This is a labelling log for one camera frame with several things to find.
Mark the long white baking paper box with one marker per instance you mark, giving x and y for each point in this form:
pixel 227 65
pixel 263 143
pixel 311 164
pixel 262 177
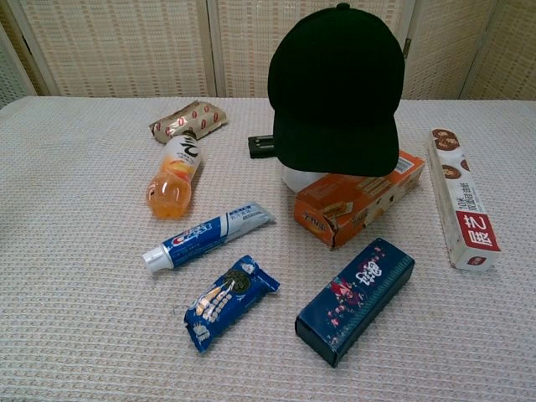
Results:
pixel 460 201

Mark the orange cardboard snack box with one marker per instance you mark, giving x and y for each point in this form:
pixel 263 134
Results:
pixel 356 201

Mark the orange drink bottle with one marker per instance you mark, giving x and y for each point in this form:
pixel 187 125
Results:
pixel 176 176

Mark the beige woven tablecloth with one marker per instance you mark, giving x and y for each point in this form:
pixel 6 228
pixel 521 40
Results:
pixel 84 293

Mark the brown silver snack packet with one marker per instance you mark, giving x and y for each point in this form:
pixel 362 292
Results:
pixel 188 119

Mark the blue white toothpaste tube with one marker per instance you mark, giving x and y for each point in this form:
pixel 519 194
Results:
pixel 201 238

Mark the dark blue patterned box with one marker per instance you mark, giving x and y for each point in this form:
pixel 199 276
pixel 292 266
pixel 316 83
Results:
pixel 356 301

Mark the flat black device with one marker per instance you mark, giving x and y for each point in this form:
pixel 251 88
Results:
pixel 261 146

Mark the blue cookie packet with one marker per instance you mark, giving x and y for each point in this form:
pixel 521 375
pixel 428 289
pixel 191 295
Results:
pixel 226 301

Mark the black baseball cap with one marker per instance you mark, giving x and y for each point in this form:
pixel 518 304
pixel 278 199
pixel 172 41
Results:
pixel 335 84

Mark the woven folding screen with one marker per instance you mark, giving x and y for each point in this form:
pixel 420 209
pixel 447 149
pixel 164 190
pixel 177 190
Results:
pixel 125 42

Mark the white foam mannequin head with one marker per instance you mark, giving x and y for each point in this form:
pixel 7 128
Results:
pixel 297 180

